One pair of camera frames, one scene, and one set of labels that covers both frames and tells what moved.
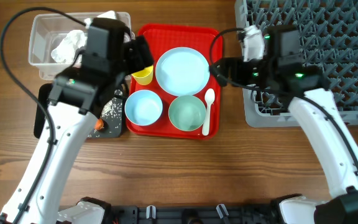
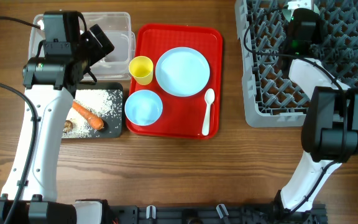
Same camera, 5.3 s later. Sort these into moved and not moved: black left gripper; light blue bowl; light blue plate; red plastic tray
Moved: black left gripper
Not moved: red plastic tray; light blue plate; light blue bowl
